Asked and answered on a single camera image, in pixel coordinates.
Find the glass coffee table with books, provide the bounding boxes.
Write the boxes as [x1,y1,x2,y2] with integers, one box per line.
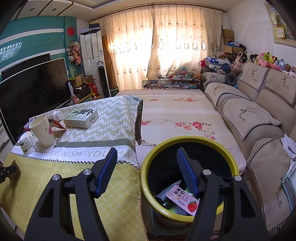
[142,74,200,90]

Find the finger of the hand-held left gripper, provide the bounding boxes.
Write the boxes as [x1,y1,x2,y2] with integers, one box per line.
[0,160,20,184]

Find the tall brown cardboard panel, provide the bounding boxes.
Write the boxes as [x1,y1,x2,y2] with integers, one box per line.
[102,36,117,93]

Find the black bin with yellow rim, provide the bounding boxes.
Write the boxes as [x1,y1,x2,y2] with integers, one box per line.
[140,136,240,230]

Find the pink strawberry milk carton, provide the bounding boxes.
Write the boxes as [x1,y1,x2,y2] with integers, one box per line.
[165,185,200,216]

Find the white standing air conditioner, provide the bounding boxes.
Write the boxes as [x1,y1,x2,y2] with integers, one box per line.
[80,30,104,98]

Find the beige sofa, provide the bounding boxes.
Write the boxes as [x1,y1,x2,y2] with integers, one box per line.
[201,62,296,234]

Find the red canister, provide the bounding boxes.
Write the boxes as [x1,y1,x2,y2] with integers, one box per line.
[88,81,99,95]

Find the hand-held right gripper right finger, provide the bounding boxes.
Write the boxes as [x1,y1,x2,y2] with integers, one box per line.
[176,148,270,241]

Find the white papers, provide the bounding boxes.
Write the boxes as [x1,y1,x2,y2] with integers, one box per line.
[280,137,296,160]

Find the hanging flower decoration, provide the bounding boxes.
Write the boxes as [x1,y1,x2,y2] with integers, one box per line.
[66,39,82,65]

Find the pile of plush toys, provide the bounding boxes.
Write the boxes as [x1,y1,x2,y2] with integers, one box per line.
[231,51,296,78]

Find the dark grey round cushion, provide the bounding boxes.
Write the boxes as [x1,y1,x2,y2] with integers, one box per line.
[224,72,237,86]

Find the white drawer cabinet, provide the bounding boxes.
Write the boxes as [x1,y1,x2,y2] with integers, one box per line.
[0,118,11,152]

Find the clear plastic bag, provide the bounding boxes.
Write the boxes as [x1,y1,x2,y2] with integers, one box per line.
[281,169,296,197]

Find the white plastic container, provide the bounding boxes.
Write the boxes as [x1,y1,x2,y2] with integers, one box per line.
[18,132,38,155]

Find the large black television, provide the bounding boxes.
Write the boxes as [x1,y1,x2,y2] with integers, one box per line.
[0,58,72,142]

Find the blue star print bag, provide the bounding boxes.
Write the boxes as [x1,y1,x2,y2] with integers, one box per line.
[205,56,230,70]

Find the white paper cup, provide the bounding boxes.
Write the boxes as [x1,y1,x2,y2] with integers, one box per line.
[29,115,56,147]

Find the small black television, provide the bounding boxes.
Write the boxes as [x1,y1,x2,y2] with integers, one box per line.
[1,53,51,76]

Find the teal television stand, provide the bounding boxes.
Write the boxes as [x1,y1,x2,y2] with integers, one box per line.
[76,94,102,105]

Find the white floral bed sheet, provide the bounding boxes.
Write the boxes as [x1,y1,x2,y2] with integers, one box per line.
[116,89,247,174]

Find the open cardboard box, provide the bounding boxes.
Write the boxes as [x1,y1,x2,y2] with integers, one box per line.
[72,74,96,87]

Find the framed wall picture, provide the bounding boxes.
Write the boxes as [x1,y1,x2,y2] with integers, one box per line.
[264,2,296,44]

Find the stack of cardboard boxes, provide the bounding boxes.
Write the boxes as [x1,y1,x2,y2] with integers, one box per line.
[222,28,243,54]

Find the white and black tower fan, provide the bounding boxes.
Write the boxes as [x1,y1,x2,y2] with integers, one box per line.
[97,61,110,98]

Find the red snack packet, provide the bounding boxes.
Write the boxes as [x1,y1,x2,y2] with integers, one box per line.
[48,118,66,131]

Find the dark boxes on air conditioner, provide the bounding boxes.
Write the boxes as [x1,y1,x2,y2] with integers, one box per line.
[88,21,101,33]

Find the white paper napkin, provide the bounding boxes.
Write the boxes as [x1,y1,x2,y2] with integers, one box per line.
[32,139,58,153]

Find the green and white carton box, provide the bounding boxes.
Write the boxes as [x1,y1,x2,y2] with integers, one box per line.
[63,109,99,129]

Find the brown curtain rod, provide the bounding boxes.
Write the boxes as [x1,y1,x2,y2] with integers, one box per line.
[88,3,228,22]

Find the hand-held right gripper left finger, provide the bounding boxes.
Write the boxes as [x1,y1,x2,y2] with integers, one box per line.
[24,147,118,241]

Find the cream embroidered curtain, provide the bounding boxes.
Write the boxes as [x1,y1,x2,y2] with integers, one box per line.
[147,5,222,79]
[100,10,154,92]

